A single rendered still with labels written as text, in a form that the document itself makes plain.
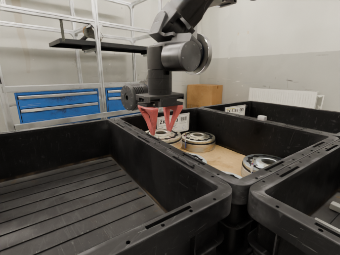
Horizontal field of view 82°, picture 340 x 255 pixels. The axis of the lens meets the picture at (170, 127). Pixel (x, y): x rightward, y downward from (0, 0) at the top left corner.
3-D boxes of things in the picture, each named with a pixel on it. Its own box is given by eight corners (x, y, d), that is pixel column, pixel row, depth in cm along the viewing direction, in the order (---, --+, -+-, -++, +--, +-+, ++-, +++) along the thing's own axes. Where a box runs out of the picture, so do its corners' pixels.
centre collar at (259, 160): (250, 162, 42) (251, 159, 42) (264, 157, 45) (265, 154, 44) (272, 171, 38) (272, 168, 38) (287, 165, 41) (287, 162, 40)
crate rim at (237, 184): (112, 126, 53) (112, 118, 52) (197, 113, 69) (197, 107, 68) (238, 209, 21) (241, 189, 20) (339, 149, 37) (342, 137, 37)
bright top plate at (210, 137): (174, 137, 60) (174, 135, 59) (196, 131, 66) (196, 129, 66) (200, 146, 52) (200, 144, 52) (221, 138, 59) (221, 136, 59)
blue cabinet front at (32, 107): (27, 154, 181) (13, 92, 166) (102, 137, 227) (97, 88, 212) (27, 155, 179) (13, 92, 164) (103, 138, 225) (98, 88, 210)
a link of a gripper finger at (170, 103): (183, 133, 50) (184, 96, 47) (159, 138, 46) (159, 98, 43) (168, 127, 55) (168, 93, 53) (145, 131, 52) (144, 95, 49)
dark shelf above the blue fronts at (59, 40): (49, 48, 213) (48, 42, 211) (142, 54, 289) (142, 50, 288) (60, 44, 180) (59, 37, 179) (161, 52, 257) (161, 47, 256)
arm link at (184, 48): (180, 35, 50) (157, 11, 44) (219, 28, 42) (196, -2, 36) (164, 79, 49) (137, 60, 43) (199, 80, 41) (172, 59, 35)
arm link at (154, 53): (161, 44, 48) (141, 42, 44) (180, 41, 43) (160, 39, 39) (161, 74, 50) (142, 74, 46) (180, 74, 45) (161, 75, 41)
